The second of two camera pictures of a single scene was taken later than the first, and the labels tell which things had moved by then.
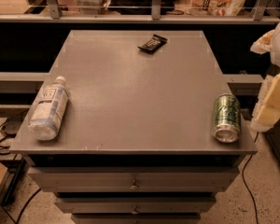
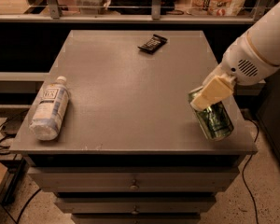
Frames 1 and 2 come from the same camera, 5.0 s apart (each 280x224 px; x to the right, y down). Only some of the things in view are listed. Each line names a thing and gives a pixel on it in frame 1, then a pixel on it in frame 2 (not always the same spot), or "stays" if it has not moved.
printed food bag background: x=218 y=1 stays
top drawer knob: x=133 y=187 stays
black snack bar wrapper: x=154 y=44 stays
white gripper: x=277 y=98 → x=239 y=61
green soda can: x=227 y=125 → x=215 y=119
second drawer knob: x=134 y=212 stays
